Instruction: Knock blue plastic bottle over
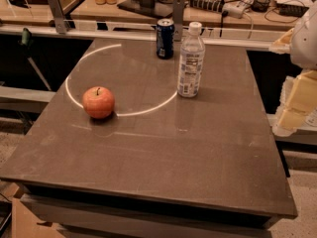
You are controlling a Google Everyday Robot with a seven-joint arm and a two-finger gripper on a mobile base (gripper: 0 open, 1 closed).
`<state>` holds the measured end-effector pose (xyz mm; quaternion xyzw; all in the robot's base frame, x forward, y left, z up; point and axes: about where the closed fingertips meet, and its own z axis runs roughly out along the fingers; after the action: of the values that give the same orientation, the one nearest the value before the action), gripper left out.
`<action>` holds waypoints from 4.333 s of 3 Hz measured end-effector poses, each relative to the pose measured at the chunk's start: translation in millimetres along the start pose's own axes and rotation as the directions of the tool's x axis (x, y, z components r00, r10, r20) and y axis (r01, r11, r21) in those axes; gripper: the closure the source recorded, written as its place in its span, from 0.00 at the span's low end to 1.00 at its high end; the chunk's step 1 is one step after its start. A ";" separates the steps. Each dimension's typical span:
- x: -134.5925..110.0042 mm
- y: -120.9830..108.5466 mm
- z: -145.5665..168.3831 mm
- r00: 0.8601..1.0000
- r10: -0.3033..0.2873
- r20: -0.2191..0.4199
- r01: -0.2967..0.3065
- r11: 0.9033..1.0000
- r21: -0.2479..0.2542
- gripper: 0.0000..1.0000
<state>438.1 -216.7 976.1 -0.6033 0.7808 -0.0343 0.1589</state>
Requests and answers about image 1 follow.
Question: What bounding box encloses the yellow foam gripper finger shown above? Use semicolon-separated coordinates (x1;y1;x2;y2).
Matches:
268;29;293;55
272;69;317;137

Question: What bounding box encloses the clear plastic water bottle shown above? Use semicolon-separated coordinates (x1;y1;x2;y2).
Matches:
177;22;205;97

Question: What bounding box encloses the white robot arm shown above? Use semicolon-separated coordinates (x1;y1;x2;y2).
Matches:
268;1;317;137

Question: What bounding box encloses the white power adapter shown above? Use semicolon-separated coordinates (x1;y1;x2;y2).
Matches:
222;1;250;19

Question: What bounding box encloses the black power strip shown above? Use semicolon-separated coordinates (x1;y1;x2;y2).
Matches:
189;0;224;13

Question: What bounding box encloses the blue soda can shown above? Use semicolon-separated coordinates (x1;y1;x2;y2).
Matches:
157;19;174;60

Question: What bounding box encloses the black monitor stand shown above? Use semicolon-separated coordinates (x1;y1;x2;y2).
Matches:
118;0;172;19

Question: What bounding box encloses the red apple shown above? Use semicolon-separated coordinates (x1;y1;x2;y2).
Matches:
82;86;115;119

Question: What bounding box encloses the centre metal bracket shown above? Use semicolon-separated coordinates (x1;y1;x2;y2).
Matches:
172;0;185;42

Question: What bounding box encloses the metal bracket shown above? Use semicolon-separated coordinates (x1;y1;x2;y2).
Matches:
48;0;69;34
172;0;185;42

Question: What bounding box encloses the left metal bracket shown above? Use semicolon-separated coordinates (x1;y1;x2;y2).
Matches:
48;0;69;34

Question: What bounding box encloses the green handled tool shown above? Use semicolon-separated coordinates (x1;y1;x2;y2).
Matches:
19;28;52;91

